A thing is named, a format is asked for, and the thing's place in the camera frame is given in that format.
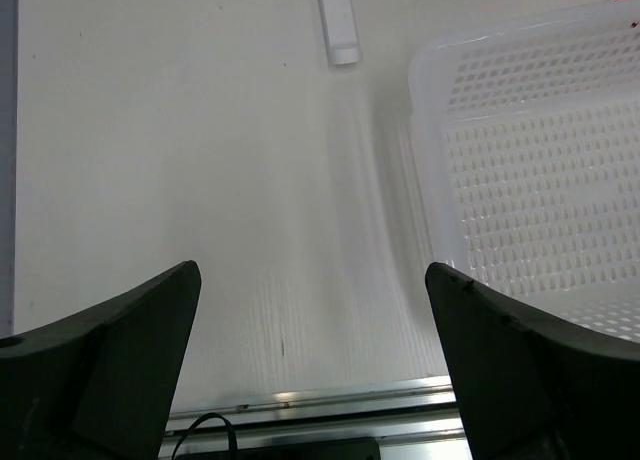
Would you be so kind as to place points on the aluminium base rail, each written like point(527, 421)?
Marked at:
point(411, 419)

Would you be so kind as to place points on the white plastic basket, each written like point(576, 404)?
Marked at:
point(525, 140)

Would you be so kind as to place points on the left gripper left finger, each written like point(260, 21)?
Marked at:
point(99, 384)

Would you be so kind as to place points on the white clothes rack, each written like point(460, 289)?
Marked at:
point(340, 32)

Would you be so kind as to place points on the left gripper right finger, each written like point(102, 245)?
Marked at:
point(528, 384)

